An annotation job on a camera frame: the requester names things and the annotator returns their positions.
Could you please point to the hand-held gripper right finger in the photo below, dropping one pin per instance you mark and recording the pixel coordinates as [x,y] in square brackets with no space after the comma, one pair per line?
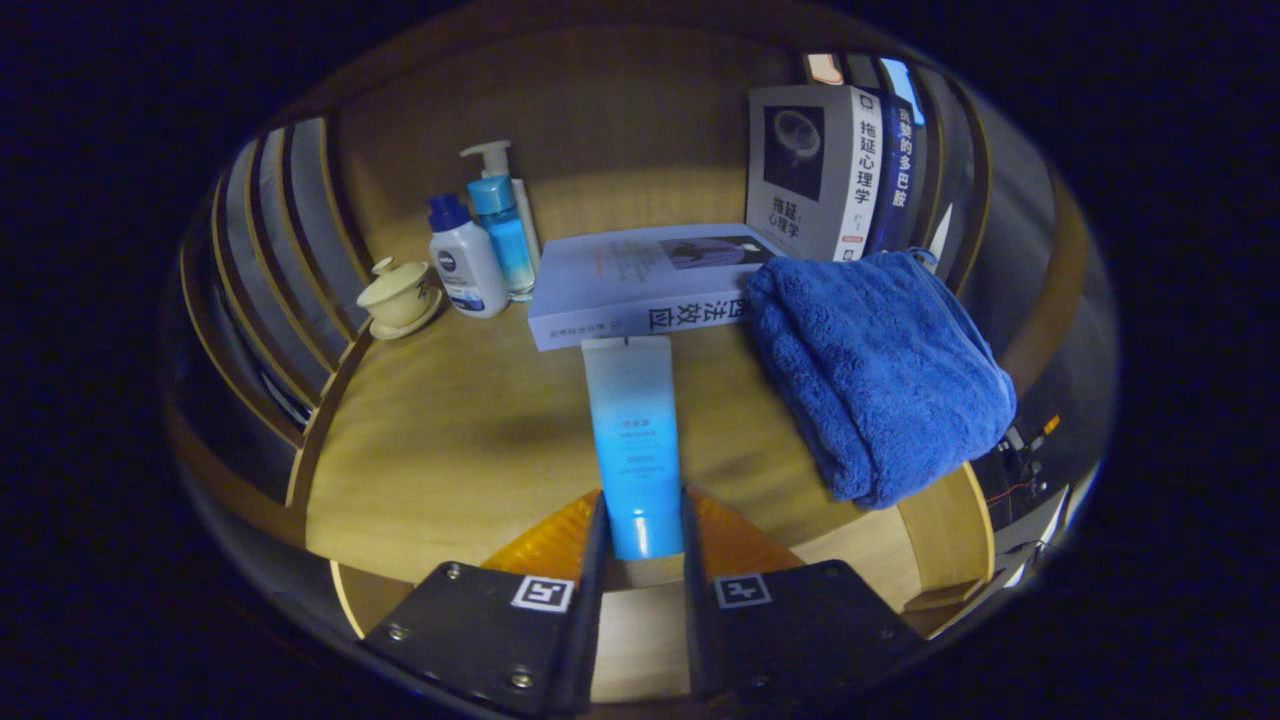
[700,620]

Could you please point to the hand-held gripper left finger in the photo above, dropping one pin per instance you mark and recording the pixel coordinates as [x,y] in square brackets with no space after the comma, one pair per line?
[590,620]

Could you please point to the blue cleanser tube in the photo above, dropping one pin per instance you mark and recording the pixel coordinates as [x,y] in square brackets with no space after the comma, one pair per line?
[632,450]

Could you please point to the wooden countertop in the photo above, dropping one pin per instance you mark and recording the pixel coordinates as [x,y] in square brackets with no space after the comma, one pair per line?
[450,450]

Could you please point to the wooden cabinet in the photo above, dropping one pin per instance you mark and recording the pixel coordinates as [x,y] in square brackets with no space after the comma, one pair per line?
[620,120]

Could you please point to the folded blue towel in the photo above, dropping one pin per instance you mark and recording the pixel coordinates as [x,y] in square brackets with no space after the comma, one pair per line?
[880,380]

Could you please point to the flat grey book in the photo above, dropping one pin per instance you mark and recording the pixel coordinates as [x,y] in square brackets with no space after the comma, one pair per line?
[620,280]

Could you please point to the black device with orange clip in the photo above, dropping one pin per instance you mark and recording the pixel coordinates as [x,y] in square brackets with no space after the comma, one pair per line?
[1015,470]

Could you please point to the white bottle with blue cap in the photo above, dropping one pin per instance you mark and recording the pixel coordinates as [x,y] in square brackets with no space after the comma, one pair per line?
[468,270]

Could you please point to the cream lidded teacup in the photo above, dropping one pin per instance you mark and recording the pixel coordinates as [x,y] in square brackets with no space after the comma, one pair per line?
[400,300]

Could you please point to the blue pump bottle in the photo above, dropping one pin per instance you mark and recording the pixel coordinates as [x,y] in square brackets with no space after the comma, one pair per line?
[505,240]

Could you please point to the upright grey book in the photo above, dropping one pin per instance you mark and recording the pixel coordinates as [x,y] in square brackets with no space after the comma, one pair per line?
[800,170]

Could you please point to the upright dark blue book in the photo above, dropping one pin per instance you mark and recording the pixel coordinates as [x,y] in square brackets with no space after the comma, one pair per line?
[898,170]

